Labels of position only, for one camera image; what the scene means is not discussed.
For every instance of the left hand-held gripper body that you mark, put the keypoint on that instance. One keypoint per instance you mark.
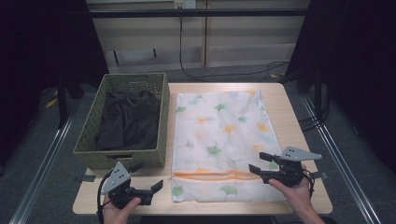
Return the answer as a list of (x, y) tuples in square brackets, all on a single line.
[(116, 179)]

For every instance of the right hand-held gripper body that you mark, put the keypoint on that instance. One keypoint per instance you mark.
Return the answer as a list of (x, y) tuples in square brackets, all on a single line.
[(291, 171)]

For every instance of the black cloth garment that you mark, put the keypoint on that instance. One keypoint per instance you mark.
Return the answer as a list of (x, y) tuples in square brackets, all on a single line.
[(130, 121)]

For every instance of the white leaf-print mesh laundry bag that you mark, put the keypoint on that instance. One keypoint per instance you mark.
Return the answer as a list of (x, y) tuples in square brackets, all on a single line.
[(224, 130)]

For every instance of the green woven basket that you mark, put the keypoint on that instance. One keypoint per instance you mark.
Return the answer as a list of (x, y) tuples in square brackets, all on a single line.
[(90, 130)]

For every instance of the person's right hand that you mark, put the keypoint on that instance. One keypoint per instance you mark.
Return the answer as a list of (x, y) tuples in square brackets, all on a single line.
[(299, 194)]

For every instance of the person's left hand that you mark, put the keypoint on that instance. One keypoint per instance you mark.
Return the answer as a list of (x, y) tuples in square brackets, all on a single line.
[(116, 215)]

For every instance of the grey tape piece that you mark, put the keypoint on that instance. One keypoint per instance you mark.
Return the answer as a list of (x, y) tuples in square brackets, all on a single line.
[(320, 175), (85, 179)]

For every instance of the black metal stand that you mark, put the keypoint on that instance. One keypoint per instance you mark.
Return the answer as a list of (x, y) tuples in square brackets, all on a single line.
[(318, 96), (62, 102)]

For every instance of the yellow floor tape strip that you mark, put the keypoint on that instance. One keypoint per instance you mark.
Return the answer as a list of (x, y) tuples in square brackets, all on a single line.
[(51, 103)]

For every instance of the dark curtain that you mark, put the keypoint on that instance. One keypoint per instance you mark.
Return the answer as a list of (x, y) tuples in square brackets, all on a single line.
[(40, 46), (358, 62)]

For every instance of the black horizontal bar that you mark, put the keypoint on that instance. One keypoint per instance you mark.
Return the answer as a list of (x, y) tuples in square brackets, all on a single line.
[(199, 12)]

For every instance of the metal floor rail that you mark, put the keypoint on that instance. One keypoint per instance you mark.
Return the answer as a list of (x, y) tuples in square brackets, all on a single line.
[(339, 158), (40, 177)]

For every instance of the white wall power outlet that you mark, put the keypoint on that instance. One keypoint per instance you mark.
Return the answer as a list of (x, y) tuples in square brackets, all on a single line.
[(185, 3)]

